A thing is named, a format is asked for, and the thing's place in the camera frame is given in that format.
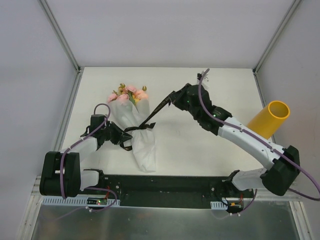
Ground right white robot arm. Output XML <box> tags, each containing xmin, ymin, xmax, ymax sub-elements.
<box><xmin>169</xmin><ymin>83</ymin><xmax>300</xmax><ymax>198</ymax></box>

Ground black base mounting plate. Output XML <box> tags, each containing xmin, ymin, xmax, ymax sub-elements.
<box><xmin>97</xmin><ymin>174</ymin><xmax>253</xmax><ymax>209</ymax></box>

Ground left aluminium frame post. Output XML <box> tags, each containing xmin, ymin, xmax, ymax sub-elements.
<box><xmin>38</xmin><ymin>0</ymin><xmax>81</xmax><ymax>73</ymax></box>

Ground white cable duct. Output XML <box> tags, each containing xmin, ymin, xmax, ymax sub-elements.
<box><xmin>210</xmin><ymin>201</ymin><xmax>228</xmax><ymax>211</ymax></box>
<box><xmin>42</xmin><ymin>196</ymin><xmax>121</xmax><ymax>208</ymax></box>

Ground right white cable duct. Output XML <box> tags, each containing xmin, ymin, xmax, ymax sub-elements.
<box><xmin>210</xmin><ymin>201</ymin><xmax>228</xmax><ymax>211</ymax></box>

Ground black ribbon gold lettering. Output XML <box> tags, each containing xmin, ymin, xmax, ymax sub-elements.
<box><xmin>114</xmin><ymin>95</ymin><xmax>170</xmax><ymax>141</ymax></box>

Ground yellow cylindrical vase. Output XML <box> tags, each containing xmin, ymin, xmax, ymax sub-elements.
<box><xmin>246</xmin><ymin>100</ymin><xmax>291</xmax><ymax>139</ymax></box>

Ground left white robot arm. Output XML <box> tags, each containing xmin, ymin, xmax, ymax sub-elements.
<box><xmin>39</xmin><ymin>114</ymin><xmax>133</xmax><ymax>199</ymax></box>

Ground right aluminium frame post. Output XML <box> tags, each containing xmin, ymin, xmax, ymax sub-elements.
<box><xmin>252</xmin><ymin>0</ymin><xmax>303</xmax><ymax>76</ymax></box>

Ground white wrapping paper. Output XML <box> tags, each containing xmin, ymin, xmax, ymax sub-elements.
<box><xmin>109</xmin><ymin>99</ymin><xmax>156</xmax><ymax>173</ymax></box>

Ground pink yellow flower bouquet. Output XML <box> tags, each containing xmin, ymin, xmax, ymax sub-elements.
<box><xmin>107</xmin><ymin>83</ymin><xmax>149</xmax><ymax>106</ymax></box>

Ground left white cable duct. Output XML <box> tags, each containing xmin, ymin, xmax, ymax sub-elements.
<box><xmin>42</xmin><ymin>196</ymin><xmax>121</xmax><ymax>208</ymax></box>

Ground aluminium frame post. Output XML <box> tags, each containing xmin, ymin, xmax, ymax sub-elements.
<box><xmin>252</xmin><ymin>0</ymin><xmax>303</xmax><ymax>76</ymax></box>
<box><xmin>38</xmin><ymin>0</ymin><xmax>81</xmax><ymax>73</ymax></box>

